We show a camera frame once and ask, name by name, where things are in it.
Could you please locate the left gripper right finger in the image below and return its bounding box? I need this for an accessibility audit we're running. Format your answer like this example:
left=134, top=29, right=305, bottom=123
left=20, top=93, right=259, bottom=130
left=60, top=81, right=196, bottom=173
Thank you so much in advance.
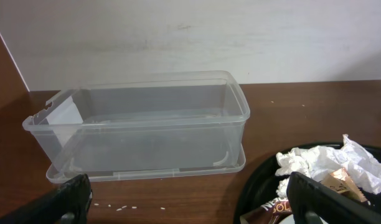
left=286, top=172, right=381, bottom=224

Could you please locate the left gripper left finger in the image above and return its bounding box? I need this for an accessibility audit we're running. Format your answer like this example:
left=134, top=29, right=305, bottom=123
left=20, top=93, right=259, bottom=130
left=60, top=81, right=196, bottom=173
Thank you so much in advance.
left=0, top=174, right=93, bottom=223

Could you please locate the grey plate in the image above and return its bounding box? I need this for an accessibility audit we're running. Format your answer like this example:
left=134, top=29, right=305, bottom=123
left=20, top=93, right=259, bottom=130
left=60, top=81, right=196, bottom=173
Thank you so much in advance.
left=278, top=215, right=328, bottom=224

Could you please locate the white napkin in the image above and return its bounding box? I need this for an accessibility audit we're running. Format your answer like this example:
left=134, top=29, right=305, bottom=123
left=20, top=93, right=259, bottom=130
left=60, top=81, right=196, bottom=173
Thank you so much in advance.
left=300, top=134, right=381, bottom=194

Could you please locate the gold coffee sachet wrapper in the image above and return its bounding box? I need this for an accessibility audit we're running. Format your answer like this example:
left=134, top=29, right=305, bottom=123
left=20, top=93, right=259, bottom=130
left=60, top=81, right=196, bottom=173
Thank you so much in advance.
left=239, top=169, right=370, bottom=224

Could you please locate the small crumpled white tissue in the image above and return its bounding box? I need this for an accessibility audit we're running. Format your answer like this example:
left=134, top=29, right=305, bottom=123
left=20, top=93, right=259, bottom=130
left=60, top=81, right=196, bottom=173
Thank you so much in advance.
left=275, top=147, right=313, bottom=200

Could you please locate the clear plastic storage bin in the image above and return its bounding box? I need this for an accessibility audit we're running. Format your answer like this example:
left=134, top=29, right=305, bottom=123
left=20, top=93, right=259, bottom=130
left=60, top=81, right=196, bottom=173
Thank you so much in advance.
left=22, top=71, right=250, bottom=184

